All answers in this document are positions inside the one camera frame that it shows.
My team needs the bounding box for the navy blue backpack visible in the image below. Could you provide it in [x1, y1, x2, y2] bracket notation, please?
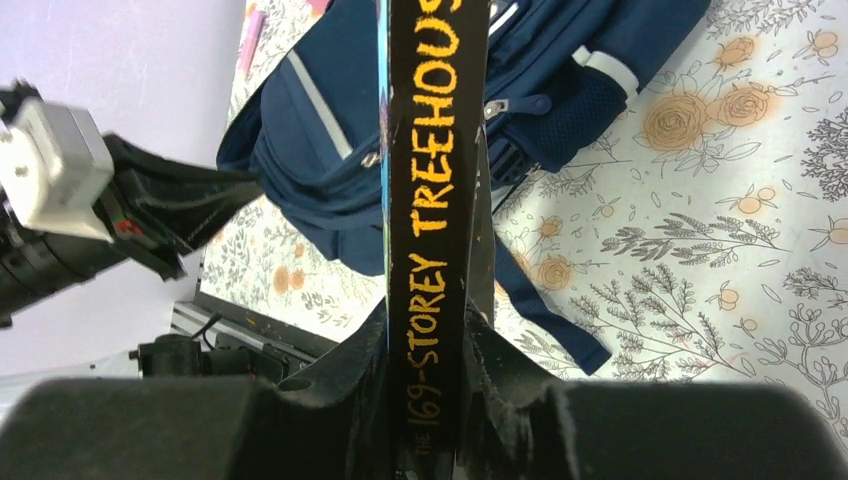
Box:
[217, 1, 708, 374]

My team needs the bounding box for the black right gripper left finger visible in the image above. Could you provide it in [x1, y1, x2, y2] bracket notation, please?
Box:
[1, 305, 391, 479]

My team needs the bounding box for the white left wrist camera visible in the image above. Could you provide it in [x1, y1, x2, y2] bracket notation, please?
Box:
[1, 80, 114, 243]

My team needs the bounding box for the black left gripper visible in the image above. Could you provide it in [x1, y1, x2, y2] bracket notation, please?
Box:
[1, 79, 262, 328]

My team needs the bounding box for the pink highlighter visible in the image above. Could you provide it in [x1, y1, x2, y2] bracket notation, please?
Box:
[237, 5, 266, 76]

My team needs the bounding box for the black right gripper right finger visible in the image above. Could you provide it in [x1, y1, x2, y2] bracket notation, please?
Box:
[460, 309, 847, 479]

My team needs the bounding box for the pink rack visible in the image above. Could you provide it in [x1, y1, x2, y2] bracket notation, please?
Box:
[306, 0, 331, 17]

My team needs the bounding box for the treehouse paperback book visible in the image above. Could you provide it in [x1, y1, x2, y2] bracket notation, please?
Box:
[378, 1, 489, 479]

